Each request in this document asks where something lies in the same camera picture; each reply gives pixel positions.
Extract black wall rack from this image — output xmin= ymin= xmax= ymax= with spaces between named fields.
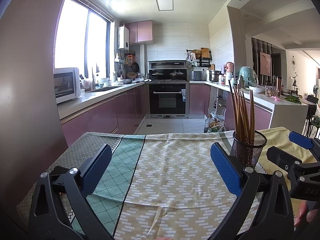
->
xmin=186 ymin=48 xmax=213 ymax=68

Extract green leafy vegetables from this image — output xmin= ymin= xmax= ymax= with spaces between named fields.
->
xmin=285 ymin=95 xmax=302 ymax=105

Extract clear egg box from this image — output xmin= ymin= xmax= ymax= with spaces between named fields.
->
xmin=264 ymin=86 xmax=279 ymax=98

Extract black mesh utensil holder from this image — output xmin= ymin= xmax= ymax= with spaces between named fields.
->
xmin=229 ymin=130 xmax=268 ymax=168

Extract plastic oil bottles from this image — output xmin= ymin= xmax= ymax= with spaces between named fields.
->
xmin=203 ymin=113 xmax=226 ymax=134

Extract patterned green yellow tablecloth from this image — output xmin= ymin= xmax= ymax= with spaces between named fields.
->
xmin=16 ymin=126 xmax=320 ymax=240

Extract white microwave oven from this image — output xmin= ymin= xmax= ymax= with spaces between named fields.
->
xmin=53 ymin=67 xmax=81 ymax=104

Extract pink island base cabinets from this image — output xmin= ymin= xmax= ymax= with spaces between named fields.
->
xmin=223 ymin=92 xmax=273 ymax=132

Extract dark dining chair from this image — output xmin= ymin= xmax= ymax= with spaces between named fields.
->
xmin=306 ymin=95 xmax=319 ymax=136

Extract person's right hand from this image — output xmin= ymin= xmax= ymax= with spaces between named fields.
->
xmin=294 ymin=201 xmax=320 ymax=228

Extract green bagged appliance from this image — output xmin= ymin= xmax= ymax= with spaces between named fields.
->
xmin=238 ymin=66 xmax=259 ymax=87

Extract pink wall picture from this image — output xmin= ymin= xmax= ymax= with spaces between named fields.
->
xmin=260 ymin=51 xmax=272 ymax=77

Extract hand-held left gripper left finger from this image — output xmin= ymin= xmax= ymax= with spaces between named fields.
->
xmin=28 ymin=144 xmax=113 ymax=240

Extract long pink base cabinets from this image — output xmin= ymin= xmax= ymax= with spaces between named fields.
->
xmin=61 ymin=83 xmax=148 ymax=148

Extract bunch of wooden chopsticks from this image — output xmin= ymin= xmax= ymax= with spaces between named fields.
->
xmin=228 ymin=79 xmax=256 ymax=146

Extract white water heater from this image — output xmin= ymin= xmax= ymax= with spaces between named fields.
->
xmin=118 ymin=26 xmax=130 ymax=50

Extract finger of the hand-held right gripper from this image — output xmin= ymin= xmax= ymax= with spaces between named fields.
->
xmin=266 ymin=146 xmax=320 ymax=181
xmin=288 ymin=131 xmax=320 ymax=161

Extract narrow pink base cabinet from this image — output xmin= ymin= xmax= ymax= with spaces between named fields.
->
xmin=189 ymin=83 xmax=211 ymax=116

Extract black lidded pot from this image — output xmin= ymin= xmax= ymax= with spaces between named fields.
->
xmin=170 ymin=70 xmax=187 ymax=81
xmin=149 ymin=71 xmax=166 ymax=81

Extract pink wall cabinet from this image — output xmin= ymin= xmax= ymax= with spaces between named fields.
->
xmin=125 ymin=20 xmax=154 ymax=44

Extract kitchen window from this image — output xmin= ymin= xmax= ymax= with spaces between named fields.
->
xmin=54 ymin=0 xmax=115 ymax=80

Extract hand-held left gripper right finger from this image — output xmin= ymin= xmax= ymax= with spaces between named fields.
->
xmin=210 ymin=142 xmax=294 ymax=240

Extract steel sink faucet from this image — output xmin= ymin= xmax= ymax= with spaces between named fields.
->
xmin=91 ymin=66 xmax=98 ymax=91

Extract black built-in oven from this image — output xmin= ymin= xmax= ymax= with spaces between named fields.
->
xmin=147 ymin=82 xmax=190 ymax=119

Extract ceiling light panel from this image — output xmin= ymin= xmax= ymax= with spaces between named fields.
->
xmin=154 ymin=0 xmax=174 ymax=12

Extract steel stockpot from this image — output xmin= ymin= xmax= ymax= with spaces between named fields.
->
xmin=208 ymin=70 xmax=222 ymax=83

